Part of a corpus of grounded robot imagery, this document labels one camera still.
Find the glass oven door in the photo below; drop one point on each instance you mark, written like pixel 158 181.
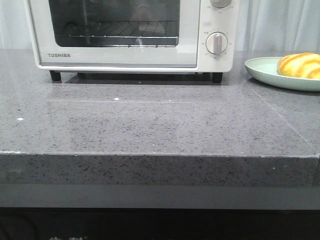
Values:
pixel 49 18

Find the yellow striped croissant bread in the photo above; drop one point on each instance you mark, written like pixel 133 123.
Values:
pixel 300 65

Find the white Toshiba toaster oven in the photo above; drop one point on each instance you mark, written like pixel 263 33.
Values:
pixel 211 20

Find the upper beige oven knob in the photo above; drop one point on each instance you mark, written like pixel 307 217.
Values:
pixel 220 3

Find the light green plate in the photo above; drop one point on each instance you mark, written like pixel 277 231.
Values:
pixel 265 70

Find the lower beige timer knob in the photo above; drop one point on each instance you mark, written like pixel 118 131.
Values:
pixel 216 43

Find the metal wire oven rack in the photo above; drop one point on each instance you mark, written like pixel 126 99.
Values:
pixel 121 34

